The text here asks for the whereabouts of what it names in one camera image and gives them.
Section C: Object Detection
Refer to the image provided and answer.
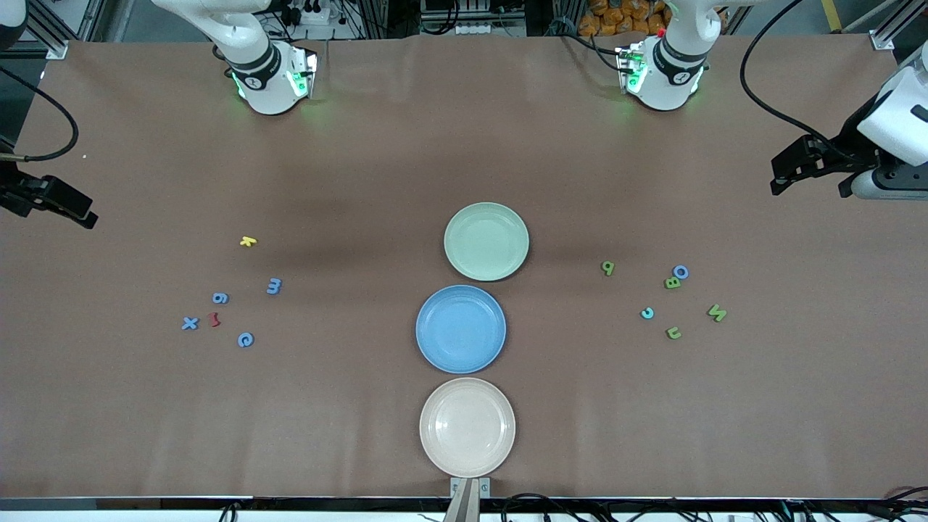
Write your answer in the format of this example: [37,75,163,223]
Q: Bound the orange packaged goods pile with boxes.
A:
[579,0,669,37]

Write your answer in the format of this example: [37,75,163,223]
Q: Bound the brown table cover sheet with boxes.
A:
[0,35,928,501]

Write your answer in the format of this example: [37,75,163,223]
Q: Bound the white power strip with plugs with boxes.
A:
[286,0,341,26]

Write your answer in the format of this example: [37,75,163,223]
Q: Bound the light green plate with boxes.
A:
[444,202,531,282]

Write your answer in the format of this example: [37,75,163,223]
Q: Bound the blue plate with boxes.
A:
[415,284,508,375]

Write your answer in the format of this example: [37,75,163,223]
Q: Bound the beige plate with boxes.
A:
[419,377,517,479]

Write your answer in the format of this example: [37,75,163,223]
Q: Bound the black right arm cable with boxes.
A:
[0,67,79,162]

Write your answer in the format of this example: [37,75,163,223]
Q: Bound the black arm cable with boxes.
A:
[739,0,863,160]
[0,67,79,162]

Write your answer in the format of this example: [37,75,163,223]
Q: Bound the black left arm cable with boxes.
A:
[739,0,863,160]

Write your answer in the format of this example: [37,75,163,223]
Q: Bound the aluminium frame profile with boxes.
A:
[22,0,70,60]
[870,0,928,51]

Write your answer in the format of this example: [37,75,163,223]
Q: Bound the black cable arc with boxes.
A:
[500,493,581,522]

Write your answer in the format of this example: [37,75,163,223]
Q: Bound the grey camera pole bracket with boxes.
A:
[449,476,492,522]

